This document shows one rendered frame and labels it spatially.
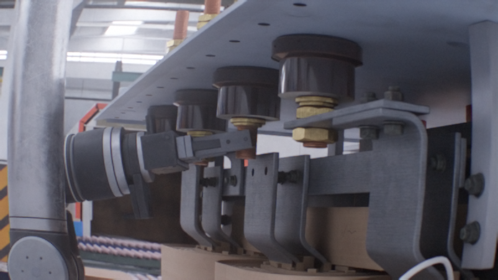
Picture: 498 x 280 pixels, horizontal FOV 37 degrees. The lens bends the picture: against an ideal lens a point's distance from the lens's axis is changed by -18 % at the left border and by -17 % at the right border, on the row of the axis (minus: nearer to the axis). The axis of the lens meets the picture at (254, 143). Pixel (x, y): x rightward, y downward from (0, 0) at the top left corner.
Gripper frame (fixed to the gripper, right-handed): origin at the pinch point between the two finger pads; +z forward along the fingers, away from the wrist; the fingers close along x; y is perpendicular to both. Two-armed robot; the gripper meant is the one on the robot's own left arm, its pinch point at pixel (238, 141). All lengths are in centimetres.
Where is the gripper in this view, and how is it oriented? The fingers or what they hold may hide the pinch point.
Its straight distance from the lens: 125.5
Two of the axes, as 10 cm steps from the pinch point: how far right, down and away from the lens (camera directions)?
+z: 9.9, -1.6, -0.3
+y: -1.5, -9.8, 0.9
